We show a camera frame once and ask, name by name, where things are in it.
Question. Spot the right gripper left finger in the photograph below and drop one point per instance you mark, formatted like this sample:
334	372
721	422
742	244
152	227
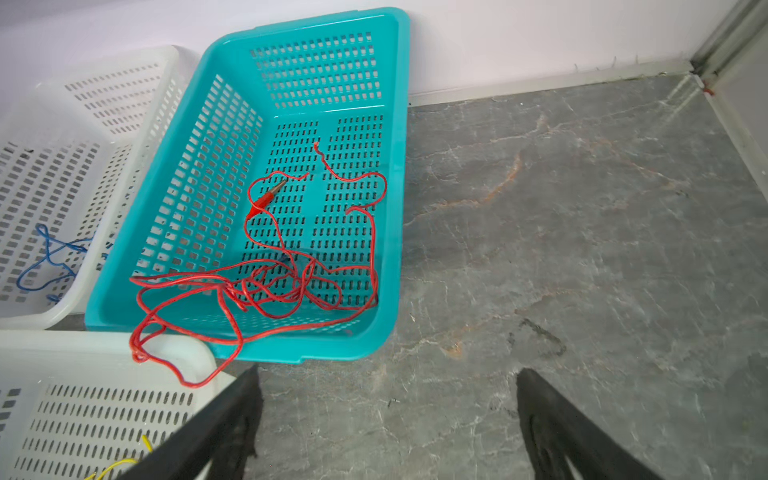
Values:
219	438

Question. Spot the teal plastic basket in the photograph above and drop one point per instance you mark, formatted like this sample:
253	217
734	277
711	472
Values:
270	221

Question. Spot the white plastic basket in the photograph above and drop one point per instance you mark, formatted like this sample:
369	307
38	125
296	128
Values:
74	153
75	405

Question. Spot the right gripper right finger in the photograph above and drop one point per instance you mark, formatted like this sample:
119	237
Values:
562	443

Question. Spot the rear white plastic basket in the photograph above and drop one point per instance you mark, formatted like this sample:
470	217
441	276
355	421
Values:
74	153

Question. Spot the front white plastic basket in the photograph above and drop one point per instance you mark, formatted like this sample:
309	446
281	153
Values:
75	405

